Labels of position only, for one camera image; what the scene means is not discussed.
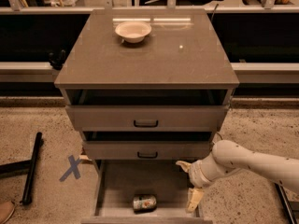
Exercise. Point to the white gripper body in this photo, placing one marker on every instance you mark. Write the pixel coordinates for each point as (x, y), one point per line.
(195, 174)

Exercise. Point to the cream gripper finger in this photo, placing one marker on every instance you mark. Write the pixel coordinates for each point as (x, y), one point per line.
(195, 196)
(185, 166)

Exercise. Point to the green 7up can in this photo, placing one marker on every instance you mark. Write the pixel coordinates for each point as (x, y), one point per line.
(144, 202)

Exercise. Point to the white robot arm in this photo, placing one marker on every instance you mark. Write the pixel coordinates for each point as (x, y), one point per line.
(226, 158)

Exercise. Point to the bottom grey drawer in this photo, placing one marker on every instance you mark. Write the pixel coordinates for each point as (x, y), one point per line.
(120, 182)

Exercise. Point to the grey drawer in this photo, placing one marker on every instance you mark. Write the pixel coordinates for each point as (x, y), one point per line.
(125, 145)
(117, 118)
(120, 182)

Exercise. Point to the middle grey drawer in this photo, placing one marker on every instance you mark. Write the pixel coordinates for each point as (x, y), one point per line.
(125, 145)

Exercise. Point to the grey drawer cabinet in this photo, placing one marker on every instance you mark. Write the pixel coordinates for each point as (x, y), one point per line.
(181, 62)

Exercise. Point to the top grey drawer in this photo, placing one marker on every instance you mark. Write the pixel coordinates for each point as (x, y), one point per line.
(117, 118)

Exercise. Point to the black stand right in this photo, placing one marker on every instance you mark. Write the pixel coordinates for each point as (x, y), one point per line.
(291, 208)

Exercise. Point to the black stand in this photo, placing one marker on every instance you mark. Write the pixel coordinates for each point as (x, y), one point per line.
(291, 208)
(27, 168)

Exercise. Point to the blue tape cross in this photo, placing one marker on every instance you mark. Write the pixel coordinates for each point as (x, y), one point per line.
(73, 169)

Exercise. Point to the white bowl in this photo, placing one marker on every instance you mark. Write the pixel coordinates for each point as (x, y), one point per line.
(133, 31)

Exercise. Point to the black stand left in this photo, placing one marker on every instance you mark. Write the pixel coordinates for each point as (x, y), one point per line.
(27, 168)

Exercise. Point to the brown shoe tip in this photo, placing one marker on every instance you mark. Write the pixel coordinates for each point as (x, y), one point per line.
(6, 211)

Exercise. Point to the black middle drawer handle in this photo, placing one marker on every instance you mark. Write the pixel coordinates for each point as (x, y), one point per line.
(152, 155)

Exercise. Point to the black drawer handle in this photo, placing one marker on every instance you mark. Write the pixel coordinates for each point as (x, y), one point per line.
(152, 155)
(146, 123)

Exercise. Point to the black top drawer handle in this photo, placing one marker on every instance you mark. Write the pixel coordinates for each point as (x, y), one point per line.
(146, 123)

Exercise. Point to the black clamp on rail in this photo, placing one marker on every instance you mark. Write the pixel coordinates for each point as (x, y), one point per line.
(57, 60)

